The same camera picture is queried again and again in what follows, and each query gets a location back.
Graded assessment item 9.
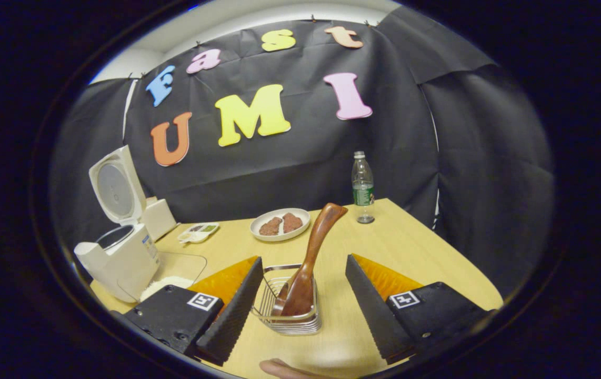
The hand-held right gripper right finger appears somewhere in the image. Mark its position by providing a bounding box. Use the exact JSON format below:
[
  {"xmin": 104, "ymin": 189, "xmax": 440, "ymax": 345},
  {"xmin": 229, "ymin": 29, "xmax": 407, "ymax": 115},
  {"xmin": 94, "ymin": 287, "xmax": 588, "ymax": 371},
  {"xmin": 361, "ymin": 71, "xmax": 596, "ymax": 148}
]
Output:
[{"xmin": 345, "ymin": 254, "xmax": 493, "ymax": 365}]

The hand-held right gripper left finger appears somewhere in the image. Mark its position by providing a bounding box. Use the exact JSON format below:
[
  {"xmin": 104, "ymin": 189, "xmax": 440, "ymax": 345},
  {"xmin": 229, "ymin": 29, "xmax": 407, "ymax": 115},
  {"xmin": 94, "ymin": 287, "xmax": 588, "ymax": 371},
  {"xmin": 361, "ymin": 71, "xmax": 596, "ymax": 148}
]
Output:
[{"xmin": 122, "ymin": 256, "xmax": 264, "ymax": 366}]

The metal wire chopstick holder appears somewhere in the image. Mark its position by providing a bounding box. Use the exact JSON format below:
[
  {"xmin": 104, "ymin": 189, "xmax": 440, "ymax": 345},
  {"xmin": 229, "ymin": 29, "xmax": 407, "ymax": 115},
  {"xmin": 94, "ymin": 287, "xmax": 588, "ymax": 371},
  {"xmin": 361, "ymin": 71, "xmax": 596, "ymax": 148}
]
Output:
[{"xmin": 252, "ymin": 264, "xmax": 322, "ymax": 336}]

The brown wooden spoon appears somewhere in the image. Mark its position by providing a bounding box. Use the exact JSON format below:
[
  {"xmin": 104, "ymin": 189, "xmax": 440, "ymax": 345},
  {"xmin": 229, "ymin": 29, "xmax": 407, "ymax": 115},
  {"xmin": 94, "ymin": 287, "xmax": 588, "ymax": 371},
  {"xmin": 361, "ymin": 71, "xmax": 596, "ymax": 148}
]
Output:
[{"xmin": 272, "ymin": 203, "xmax": 348, "ymax": 317}]

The white rice cooker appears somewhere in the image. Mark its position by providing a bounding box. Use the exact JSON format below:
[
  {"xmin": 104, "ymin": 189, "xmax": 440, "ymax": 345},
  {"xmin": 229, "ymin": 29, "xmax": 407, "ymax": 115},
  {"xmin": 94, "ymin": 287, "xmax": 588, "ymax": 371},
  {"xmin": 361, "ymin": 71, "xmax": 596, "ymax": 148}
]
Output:
[{"xmin": 73, "ymin": 145, "xmax": 162, "ymax": 303}]

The small white divided dish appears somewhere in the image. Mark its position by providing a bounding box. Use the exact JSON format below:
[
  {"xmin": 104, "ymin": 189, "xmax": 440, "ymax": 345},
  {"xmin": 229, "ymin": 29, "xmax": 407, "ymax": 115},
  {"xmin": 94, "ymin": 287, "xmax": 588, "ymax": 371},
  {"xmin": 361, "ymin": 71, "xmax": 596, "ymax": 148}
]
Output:
[{"xmin": 177, "ymin": 222, "xmax": 221, "ymax": 244}]

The white round plate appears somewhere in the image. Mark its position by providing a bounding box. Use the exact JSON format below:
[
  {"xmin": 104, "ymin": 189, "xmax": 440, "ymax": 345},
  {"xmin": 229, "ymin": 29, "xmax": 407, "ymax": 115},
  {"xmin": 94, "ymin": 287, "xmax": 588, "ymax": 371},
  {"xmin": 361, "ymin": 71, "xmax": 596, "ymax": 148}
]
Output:
[{"xmin": 250, "ymin": 208, "xmax": 312, "ymax": 242}]

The brown meat piece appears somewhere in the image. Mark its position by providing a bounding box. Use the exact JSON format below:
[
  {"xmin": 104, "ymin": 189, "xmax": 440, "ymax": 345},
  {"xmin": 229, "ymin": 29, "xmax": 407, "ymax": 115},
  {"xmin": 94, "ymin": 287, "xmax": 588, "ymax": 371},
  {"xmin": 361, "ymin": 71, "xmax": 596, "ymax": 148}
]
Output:
[
  {"xmin": 259, "ymin": 216, "xmax": 283, "ymax": 236},
  {"xmin": 282, "ymin": 212, "xmax": 304, "ymax": 234}
]

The white toaster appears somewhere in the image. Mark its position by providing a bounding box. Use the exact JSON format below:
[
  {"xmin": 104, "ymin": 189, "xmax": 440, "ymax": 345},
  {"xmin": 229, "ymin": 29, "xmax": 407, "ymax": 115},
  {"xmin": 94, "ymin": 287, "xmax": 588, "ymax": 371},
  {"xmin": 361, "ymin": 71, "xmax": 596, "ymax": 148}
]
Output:
[{"xmin": 143, "ymin": 196, "xmax": 177, "ymax": 242}]

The clear plastic water bottle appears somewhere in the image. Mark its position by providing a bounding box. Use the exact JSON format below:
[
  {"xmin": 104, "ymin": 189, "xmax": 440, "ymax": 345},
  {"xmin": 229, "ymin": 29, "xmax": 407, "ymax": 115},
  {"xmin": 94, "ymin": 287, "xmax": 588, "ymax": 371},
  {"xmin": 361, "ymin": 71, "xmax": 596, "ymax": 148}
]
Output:
[{"xmin": 352, "ymin": 151, "xmax": 375, "ymax": 224}]

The black backdrop cloth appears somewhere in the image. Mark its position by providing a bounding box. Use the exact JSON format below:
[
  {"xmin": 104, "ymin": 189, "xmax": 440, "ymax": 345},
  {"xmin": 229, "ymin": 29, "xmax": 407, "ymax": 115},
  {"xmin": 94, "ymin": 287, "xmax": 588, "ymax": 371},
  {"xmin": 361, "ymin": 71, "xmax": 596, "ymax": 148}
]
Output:
[{"xmin": 51, "ymin": 5, "xmax": 554, "ymax": 301}]

